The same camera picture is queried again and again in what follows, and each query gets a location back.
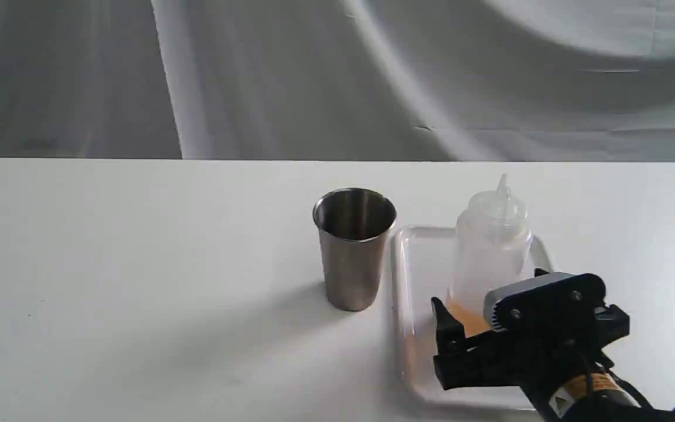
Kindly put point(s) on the stainless steel cup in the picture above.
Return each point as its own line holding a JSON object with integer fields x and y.
{"x": 353, "y": 226}

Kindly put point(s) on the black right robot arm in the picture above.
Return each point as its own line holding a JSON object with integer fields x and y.
{"x": 546, "y": 337}

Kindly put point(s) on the white plastic tray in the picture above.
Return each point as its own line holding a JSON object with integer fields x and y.
{"x": 422, "y": 262}

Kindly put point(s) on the clear plastic squeeze bottle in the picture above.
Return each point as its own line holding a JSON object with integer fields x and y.
{"x": 492, "y": 240}

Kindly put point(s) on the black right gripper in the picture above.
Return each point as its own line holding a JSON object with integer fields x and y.
{"x": 578, "y": 325}

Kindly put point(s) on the grey backdrop cloth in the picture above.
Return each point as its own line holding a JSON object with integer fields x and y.
{"x": 338, "y": 80}

